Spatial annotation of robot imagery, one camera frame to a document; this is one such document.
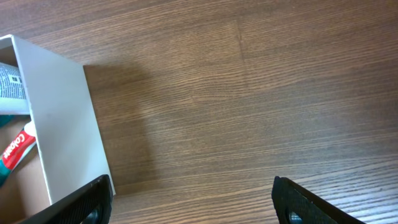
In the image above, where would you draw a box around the red green toothpaste tube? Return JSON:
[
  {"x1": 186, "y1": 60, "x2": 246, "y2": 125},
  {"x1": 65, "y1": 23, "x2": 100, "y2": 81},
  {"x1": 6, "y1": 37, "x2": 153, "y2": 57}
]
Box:
[{"x1": 1, "y1": 121, "x2": 37, "y2": 186}]

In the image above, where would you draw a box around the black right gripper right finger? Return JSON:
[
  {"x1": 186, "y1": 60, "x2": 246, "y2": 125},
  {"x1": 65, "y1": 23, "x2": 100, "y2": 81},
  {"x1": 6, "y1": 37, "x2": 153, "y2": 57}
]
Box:
[{"x1": 271, "y1": 176, "x2": 364, "y2": 224}]

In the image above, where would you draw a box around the white cardboard box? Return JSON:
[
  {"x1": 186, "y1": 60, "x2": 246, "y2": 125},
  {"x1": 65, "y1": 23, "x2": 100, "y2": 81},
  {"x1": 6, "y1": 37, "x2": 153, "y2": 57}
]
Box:
[{"x1": 1, "y1": 35, "x2": 115, "y2": 223}]

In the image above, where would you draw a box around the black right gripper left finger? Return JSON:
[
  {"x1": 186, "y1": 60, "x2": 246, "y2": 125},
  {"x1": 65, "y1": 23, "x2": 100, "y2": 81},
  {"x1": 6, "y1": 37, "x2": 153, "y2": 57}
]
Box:
[{"x1": 21, "y1": 174, "x2": 113, "y2": 224}]

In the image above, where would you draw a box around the green white soap bar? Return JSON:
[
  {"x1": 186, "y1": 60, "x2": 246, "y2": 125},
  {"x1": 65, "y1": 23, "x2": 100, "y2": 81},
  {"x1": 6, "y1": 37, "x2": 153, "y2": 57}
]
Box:
[{"x1": 1, "y1": 63, "x2": 30, "y2": 115}]

